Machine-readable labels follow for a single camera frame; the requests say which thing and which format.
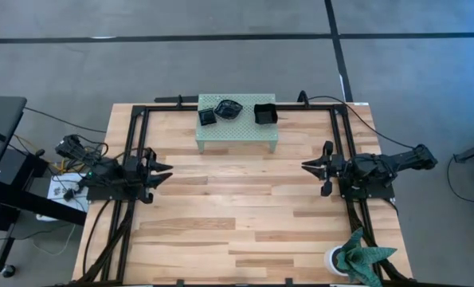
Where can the pale green perforated metal shelf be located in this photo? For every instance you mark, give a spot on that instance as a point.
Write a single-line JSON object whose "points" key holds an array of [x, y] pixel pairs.
{"points": [[240, 133]]}

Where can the black glossy small square plate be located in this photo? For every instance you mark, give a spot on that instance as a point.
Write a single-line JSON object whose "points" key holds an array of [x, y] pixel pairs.
{"points": [[207, 117]]}

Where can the teal artificial plant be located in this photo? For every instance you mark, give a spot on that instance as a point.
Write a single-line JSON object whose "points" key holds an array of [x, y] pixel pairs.
{"points": [[358, 257]]}

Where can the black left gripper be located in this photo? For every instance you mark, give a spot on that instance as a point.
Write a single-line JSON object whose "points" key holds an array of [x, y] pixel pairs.
{"points": [[139, 173]]}

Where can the black glossy wavy square plate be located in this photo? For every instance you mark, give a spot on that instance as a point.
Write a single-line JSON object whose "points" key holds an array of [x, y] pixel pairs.
{"points": [[265, 115]]}

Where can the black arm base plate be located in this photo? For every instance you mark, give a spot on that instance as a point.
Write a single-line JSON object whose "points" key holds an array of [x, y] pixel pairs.
{"points": [[101, 195], [380, 195]]}

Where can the black computer box white label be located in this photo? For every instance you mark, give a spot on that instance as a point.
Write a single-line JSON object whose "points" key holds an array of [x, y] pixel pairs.
{"points": [[9, 167]]}

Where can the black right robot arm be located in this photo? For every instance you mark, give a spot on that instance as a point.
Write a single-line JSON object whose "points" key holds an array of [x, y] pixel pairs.
{"points": [[380, 169]]}

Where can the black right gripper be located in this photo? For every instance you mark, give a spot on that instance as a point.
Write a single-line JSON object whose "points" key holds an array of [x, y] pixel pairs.
{"points": [[334, 167]]}

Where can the black caster wheel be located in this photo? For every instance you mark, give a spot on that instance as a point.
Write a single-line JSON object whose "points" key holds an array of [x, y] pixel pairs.
{"points": [[9, 271]]}

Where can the black glossy leaf-shaped plate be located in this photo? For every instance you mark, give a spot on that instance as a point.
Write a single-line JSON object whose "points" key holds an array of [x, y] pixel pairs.
{"points": [[228, 109]]}

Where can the black desk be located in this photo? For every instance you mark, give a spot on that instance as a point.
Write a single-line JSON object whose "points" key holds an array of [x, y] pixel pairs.
{"points": [[1, 111]]}

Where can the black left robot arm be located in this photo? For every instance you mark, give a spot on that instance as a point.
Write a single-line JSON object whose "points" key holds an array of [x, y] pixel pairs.
{"points": [[101, 171]]}

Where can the white power strip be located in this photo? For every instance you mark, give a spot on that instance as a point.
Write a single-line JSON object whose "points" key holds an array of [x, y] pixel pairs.
{"points": [[57, 191]]}

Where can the black bar at table edge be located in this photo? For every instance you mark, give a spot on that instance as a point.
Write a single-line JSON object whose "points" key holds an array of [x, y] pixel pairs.
{"points": [[169, 99]]}

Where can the white plant pot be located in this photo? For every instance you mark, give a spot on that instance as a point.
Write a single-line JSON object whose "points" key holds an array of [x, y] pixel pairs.
{"points": [[331, 261]]}

